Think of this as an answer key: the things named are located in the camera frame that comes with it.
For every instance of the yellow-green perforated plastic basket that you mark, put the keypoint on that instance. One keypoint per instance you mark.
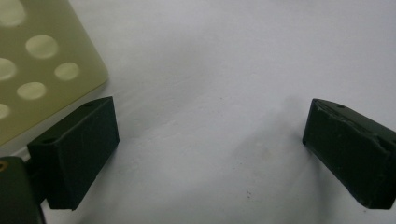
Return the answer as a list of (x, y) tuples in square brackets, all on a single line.
[(56, 25)]

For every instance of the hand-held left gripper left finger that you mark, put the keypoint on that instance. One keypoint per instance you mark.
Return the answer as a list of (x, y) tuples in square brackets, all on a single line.
[(74, 155)]

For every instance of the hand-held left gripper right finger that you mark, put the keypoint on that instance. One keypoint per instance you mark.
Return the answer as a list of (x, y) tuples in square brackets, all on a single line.
[(351, 155)]

